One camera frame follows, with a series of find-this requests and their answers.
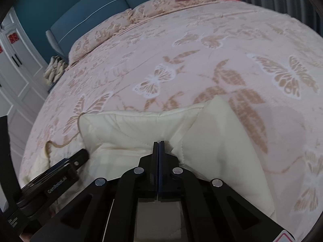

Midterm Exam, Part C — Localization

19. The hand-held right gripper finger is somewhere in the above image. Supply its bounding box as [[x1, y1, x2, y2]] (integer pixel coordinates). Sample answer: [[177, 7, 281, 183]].
[[30, 141, 159, 242], [158, 141, 296, 242]]

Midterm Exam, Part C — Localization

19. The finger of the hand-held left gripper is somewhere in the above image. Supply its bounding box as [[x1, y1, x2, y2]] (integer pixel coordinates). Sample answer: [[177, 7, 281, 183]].
[[47, 148, 89, 176]]

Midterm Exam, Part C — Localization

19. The cream quilted blanket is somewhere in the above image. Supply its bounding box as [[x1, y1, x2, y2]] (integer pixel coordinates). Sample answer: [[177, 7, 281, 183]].
[[23, 96, 277, 242]]

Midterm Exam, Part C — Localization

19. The pile of cream cloths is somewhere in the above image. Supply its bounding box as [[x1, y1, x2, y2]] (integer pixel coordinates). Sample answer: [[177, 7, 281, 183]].
[[43, 55, 68, 84]]

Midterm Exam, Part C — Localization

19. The white wardrobe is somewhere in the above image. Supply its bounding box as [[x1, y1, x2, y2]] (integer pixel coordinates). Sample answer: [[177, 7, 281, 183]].
[[0, 7, 50, 203]]

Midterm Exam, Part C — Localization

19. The pink butterfly bed cover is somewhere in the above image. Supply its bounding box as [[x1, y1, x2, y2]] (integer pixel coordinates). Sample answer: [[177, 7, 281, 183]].
[[19, 0, 323, 242]]

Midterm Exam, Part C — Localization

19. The pink butterfly pillow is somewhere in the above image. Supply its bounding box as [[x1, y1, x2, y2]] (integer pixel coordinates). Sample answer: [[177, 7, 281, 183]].
[[68, 8, 135, 66], [131, 0, 229, 22]]

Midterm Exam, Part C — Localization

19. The blue padded headboard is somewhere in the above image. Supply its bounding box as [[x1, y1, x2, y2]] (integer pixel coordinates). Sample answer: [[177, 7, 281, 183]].
[[45, 0, 182, 63]]

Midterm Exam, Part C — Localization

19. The grey curtain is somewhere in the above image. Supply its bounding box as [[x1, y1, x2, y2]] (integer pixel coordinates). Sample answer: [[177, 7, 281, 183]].
[[224, 0, 323, 37]]

